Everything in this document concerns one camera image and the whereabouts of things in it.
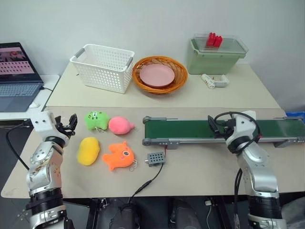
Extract blue bin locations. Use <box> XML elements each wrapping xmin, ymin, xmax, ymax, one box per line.
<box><xmin>285</xmin><ymin>110</ymin><xmax>305</xmax><ymax>120</ymax></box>

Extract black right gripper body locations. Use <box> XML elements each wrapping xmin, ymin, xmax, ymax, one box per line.
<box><xmin>215</xmin><ymin>118</ymin><xmax>236</xmax><ymax>140</ymax></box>

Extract dark rounded shape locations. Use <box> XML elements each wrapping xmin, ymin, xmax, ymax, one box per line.
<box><xmin>168</xmin><ymin>198</ymin><xmax>202</xmax><ymax>229</ymax></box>
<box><xmin>98</xmin><ymin>203</ymin><xmax>141</xmax><ymax>229</ymax></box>

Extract green plush toy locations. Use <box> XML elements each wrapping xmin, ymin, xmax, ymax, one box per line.
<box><xmin>84</xmin><ymin>110</ymin><xmax>111</xmax><ymax>133</ymax></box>

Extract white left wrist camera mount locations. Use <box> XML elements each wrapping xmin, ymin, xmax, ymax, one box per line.
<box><xmin>29</xmin><ymin>110</ymin><xmax>69</xmax><ymax>142</ymax></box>

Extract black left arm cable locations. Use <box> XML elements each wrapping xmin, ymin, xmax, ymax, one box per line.
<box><xmin>5</xmin><ymin>120</ymin><xmax>34</xmax><ymax>170</ymax></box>

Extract white perforated plastic basket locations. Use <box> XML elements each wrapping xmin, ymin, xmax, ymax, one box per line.
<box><xmin>69</xmin><ymin>43</ymin><xmax>135</xmax><ymax>94</ymax></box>

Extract yellow plush toy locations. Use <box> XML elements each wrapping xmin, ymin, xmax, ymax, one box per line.
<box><xmin>76</xmin><ymin>136</ymin><xmax>100</xmax><ymax>167</ymax></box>

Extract clear plastic lid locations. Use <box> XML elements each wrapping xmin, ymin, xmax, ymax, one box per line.
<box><xmin>192</xmin><ymin>33</ymin><xmax>249</xmax><ymax>57</ymax></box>

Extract green storage box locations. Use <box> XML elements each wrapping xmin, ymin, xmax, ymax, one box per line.
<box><xmin>186</xmin><ymin>38</ymin><xmax>246</xmax><ymax>75</ymax></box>

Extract red toy blocks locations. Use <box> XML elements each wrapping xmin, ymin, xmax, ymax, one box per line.
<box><xmin>206</xmin><ymin>31</ymin><xmax>224</xmax><ymax>47</ymax></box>

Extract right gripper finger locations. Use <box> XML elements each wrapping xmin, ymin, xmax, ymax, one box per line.
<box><xmin>207</xmin><ymin>115</ymin><xmax>220</xmax><ymax>133</ymax></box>

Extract orange fish plush toy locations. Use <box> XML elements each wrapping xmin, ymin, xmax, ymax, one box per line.
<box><xmin>102</xmin><ymin>141</ymin><xmax>138</xmax><ymax>172</ymax></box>

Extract orange woven basket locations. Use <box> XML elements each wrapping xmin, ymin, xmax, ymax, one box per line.
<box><xmin>132</xmin><ymin>56</ymin><xmax>189</xmax><ymax>95</ymax></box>

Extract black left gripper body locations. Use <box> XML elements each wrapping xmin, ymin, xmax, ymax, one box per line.
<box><xmin>53</xmin><ymin>116</ymin><xmax>77</xmax><ymax>139</ymax></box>

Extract green conveyor belt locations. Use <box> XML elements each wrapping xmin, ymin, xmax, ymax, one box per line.
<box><xmin>142</xmin><ymin>115</ymin><xmax>305</xmax><ymax>150</ymax></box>

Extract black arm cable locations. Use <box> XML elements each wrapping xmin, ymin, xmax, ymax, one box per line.
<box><xmin>213</xmin><ymin>111</ymin><xmax>263</xmax><ymax>145</ymax></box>
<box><xmin>5</xmin><ymin>120</ymin><xmax>34</xmax><ymax>170</ymax></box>

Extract pink plush toy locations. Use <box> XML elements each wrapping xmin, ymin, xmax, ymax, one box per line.
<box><xmin>108</xmin><ymin>116</ymin><xmax>136</xmax><ymax>135</ymax></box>

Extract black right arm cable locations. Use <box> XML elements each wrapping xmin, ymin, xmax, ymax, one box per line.
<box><xmin>213</xmin><ymin>111</ymin><xmax>263</xmax><ymax>145</ymax></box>

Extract pink plate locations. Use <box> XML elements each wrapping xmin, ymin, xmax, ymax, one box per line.
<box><xmin>139</xmin><ymin>64</ymin><xmax>176</xmax><ymax>87</ymax></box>

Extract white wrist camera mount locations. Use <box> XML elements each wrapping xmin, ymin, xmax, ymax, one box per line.
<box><xmin>229</xmin><ymin>109</ymin><xmax>258</xmax><ymax>144</ymax></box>
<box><xmin>29</xmin><ymin>110</ymin><xmax>69</xmax><ymax>142</ymax></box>

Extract dark laptop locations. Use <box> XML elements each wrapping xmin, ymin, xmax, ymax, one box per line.
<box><xmin>0</xmin><ymin>42</ymin><xmax>45</xmax><ymax>113</ymax></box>

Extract white side table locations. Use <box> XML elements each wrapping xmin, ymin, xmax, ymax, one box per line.
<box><xmin>0</xmin><ymin>74</ymin><xmax>61</xmax><ymax>121</ymax></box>

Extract black control box cable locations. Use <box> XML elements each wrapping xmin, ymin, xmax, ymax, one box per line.
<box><xmin>128</xmin><ymin>163</ymin><xmax>165</xmax><ymax>198</ymax></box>

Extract grey perforated control box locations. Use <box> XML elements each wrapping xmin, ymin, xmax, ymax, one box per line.
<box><xmin>143</xmin><ymin>152</ymin><xmax>166</xmax><ymax>167</ymax></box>

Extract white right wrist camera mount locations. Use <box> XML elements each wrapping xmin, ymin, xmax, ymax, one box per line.
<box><xmin>229</xmin><ymin>109</ymin><xmax>258</xmax><ymax>144</ymax></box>

